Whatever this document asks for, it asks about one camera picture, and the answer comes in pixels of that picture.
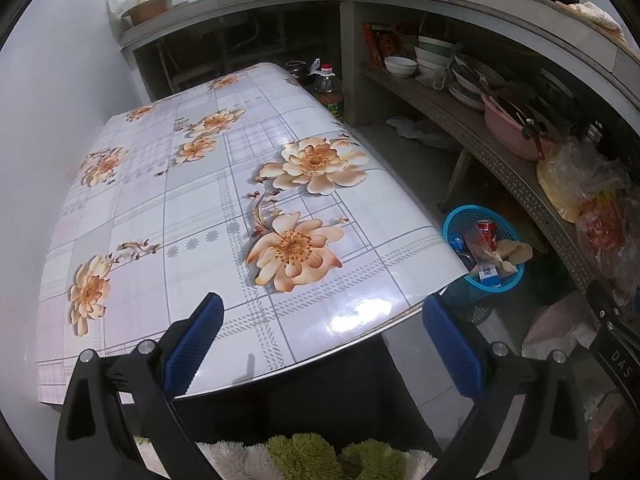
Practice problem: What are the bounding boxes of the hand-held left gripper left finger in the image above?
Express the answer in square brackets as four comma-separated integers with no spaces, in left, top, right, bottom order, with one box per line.
[55,292,226,480]

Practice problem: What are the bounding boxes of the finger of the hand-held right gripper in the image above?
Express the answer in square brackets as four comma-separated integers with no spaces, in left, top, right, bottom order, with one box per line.
[586,280,628,334]

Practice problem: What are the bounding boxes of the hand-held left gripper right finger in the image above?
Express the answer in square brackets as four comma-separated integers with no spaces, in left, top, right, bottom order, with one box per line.
[422,292,598,480]

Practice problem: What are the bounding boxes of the blue plastic basket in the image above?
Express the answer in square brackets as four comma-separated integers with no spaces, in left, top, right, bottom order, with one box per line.
[441,205,526,323]

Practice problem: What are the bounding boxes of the red drink can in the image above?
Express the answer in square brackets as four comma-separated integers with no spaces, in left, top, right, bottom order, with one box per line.
[474,219,498,256]

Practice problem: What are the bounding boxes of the pink white plastic bag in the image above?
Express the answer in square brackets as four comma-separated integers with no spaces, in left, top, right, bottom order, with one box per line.
[522,292,601,361]

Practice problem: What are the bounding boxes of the clear bag with red contents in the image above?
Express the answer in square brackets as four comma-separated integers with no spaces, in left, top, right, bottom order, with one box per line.
[575,195,640,306]

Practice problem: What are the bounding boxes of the yellow plastic bag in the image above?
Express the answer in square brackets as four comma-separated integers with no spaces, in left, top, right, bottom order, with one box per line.
[536,142,626,223]

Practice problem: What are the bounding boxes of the fluffy green white garment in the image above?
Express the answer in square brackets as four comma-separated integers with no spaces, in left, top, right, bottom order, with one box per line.
[132,432,441,480]

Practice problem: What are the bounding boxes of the pink pot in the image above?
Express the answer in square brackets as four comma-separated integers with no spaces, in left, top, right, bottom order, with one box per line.
[481,92,556,161]

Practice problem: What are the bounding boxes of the white crumpled plastic bag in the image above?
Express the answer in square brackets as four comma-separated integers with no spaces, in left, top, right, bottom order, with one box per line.
[386,116,451,150]

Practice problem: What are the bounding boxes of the perforated grey shelf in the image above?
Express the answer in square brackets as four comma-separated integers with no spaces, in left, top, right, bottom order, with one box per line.
[360,62,598,293]

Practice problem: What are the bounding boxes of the cooking oil bottle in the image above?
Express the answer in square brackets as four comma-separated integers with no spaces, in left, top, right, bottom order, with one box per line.
[312,63,346,121]

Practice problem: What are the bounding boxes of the small white bowl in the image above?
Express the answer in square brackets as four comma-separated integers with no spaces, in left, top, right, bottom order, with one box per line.
[384,56,418,78]

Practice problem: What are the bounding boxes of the stacked white bowls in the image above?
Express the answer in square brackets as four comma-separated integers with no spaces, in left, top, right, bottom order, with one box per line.
[415,35,458,78]

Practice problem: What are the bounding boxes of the beige cloth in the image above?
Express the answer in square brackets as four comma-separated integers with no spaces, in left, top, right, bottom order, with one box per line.
[567,1,623,31]

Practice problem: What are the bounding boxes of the red printed packet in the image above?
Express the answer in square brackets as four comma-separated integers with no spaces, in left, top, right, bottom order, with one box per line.
[362,22,416,66]

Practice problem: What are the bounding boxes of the metal basin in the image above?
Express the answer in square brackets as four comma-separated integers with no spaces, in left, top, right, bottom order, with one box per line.
[120,0,175,26]

